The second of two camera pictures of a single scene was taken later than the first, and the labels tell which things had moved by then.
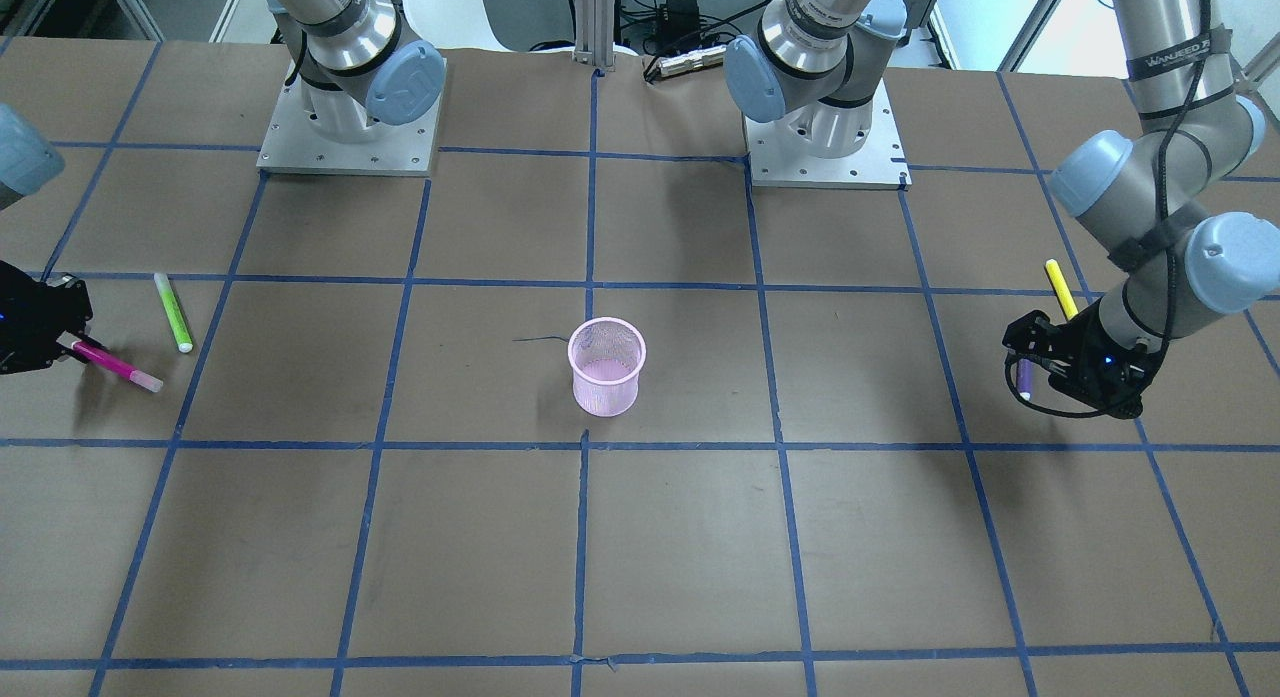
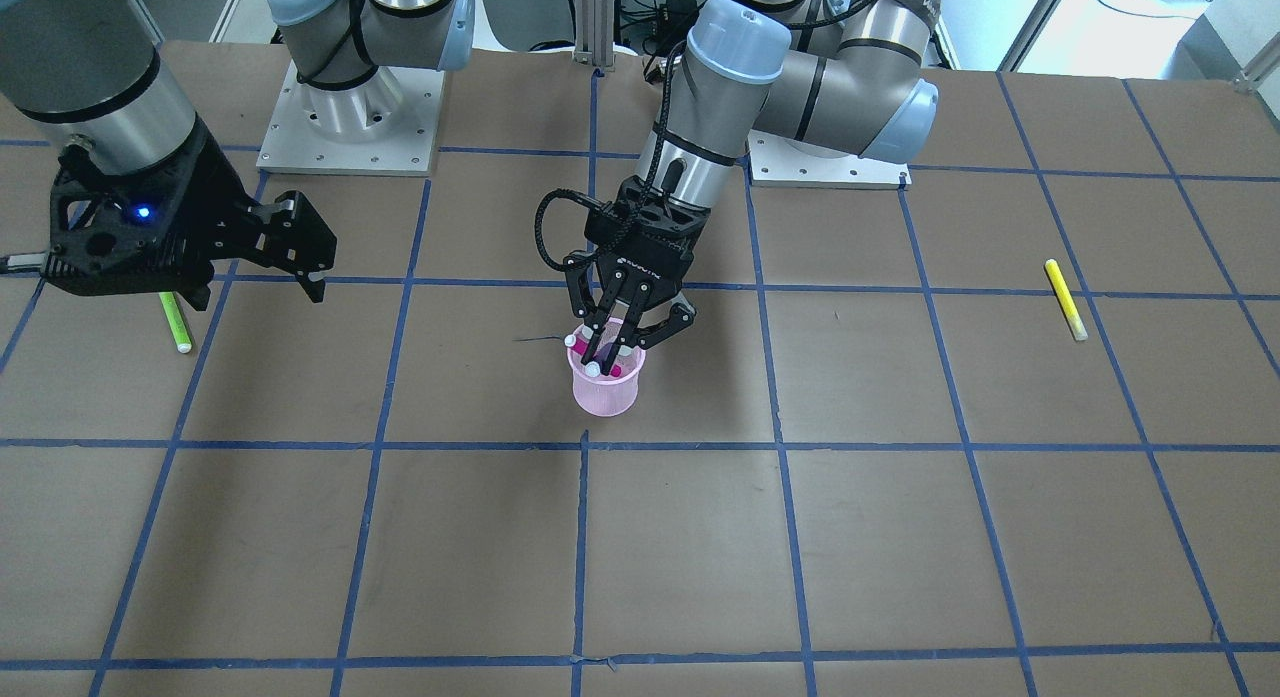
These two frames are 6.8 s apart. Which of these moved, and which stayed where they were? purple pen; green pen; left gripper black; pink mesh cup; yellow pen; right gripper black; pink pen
Moved: right gripper black; left gripper black; purple pen; pink pen
Stayed: yellow pen; pink mesh cup; green pen
